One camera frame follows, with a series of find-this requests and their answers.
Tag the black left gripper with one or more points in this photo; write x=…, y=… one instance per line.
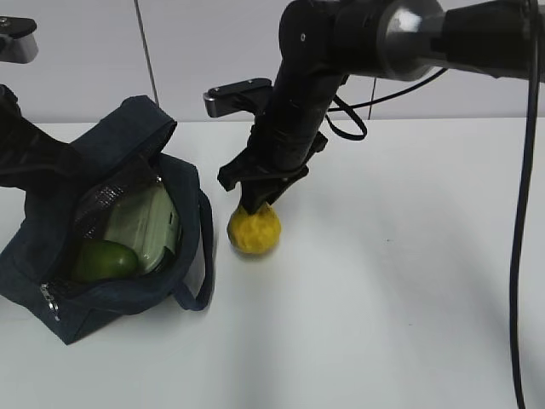
x=32, y=160

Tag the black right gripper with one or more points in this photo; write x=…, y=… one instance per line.
x=264, y=158

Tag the yellow pear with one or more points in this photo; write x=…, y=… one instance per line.
x=254, y=234

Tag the dark blue lunch bag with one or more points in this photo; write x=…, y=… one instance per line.
x=122, y=154

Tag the green cucumber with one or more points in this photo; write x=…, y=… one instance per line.
x=102, y=259

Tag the green lid glass container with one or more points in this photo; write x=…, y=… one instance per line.
x=147, y=222

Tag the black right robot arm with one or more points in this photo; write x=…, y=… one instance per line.
x=323, y=43

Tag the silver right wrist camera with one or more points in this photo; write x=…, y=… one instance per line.
x=246, y=96

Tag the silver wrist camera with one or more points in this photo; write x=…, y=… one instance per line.
x=18, y=45
x=246, y=96

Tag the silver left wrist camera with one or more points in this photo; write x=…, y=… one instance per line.
x=18, y=45

